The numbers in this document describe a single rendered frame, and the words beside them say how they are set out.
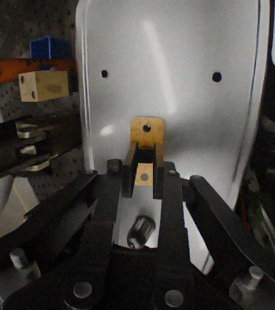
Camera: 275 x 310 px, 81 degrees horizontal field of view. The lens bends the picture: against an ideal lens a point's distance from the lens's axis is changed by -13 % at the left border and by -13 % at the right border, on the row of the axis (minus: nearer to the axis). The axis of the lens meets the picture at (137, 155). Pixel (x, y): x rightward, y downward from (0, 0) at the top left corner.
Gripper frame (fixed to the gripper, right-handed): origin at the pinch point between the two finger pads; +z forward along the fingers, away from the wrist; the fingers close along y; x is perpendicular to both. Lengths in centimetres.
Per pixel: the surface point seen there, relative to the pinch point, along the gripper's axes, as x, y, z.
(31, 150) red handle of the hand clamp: -0.1, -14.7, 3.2
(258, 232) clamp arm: -6.6, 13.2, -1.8
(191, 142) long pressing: 1.8, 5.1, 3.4
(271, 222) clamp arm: -4.2, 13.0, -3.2
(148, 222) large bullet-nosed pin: -11.1, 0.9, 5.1
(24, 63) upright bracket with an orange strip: 10.9, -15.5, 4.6
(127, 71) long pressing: 9.3, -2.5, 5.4
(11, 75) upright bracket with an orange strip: 9.3, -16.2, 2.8
